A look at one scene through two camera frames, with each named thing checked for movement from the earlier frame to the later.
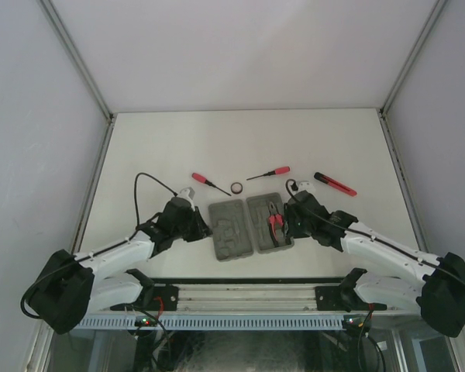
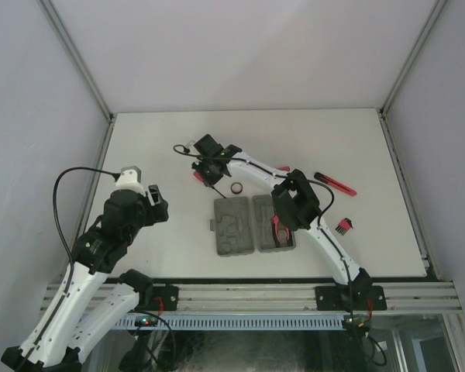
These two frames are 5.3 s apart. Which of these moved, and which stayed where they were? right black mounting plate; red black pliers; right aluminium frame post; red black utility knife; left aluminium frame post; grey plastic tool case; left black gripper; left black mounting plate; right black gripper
Moved: right black gripper; left black gripper; red black pliers
Stayed: left aluminium frame post; right aluminium frame post; left black mounting plate; right black mounting plate; red black utility knife; grey plastic tool case
